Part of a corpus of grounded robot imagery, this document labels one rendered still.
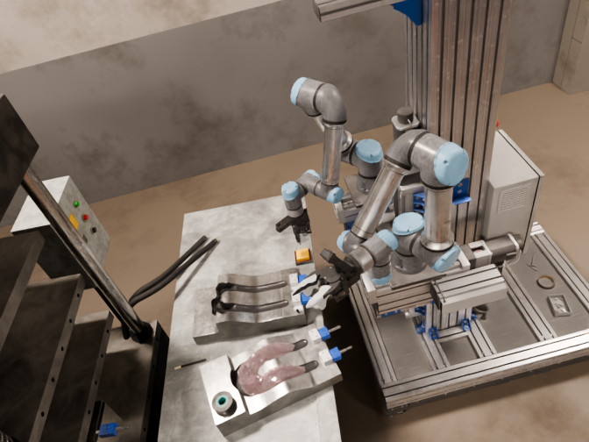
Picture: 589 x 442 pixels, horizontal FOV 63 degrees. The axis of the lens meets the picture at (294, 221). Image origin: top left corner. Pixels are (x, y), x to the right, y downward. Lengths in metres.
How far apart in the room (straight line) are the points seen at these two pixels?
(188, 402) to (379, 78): 3.08
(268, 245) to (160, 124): 2.00
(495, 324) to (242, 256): 1.40
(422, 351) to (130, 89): 2.84
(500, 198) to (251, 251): 1.21
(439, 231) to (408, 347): 1.17
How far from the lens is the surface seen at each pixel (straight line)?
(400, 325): 2.81
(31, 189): 1.80
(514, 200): 2.13
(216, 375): 2.00
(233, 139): 4.28
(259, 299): 2.17
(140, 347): 2.37
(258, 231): 2.57
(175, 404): 2.14
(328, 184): 2.00
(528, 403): 2.90
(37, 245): 1.91
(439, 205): 1.60
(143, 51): 3.92
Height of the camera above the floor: 2.58
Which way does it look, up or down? 44 degrees down
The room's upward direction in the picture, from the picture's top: 14 degrees counter-clockwise
